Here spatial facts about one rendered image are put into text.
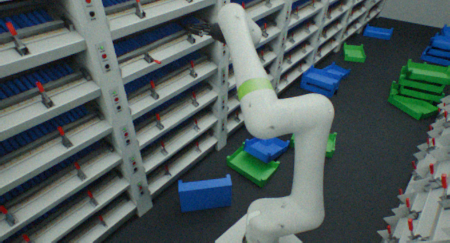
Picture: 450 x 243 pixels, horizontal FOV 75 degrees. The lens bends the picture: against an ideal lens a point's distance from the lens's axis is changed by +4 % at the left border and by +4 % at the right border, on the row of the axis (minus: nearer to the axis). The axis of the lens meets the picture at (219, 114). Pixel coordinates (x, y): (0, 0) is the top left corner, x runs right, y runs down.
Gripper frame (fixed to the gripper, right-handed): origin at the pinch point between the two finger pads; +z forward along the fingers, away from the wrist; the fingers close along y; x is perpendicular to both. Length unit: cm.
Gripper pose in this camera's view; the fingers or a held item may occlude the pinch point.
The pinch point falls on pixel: (190, 27)
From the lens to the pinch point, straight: 145.5
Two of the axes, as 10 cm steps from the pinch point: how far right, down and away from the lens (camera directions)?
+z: -7.5, -2.8, 6.0
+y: 6.5, -4.7, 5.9
